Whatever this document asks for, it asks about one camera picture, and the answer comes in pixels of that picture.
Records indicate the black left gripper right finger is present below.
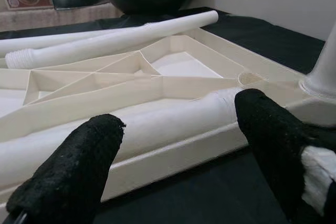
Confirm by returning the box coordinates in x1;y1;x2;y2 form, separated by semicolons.
234;89;336;224

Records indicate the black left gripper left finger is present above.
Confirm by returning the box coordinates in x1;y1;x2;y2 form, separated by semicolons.
5;113;127;224

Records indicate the white plastic children table top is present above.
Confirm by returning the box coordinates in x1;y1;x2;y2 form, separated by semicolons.
0;26;336;207

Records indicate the black tablecloth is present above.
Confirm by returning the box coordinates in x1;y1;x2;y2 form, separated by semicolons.
0;6;327;224

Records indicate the white plastic table leg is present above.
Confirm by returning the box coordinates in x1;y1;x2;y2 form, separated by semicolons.
4;9;220;70
298;20;336;99
0;88;239;191
0;23;160;53

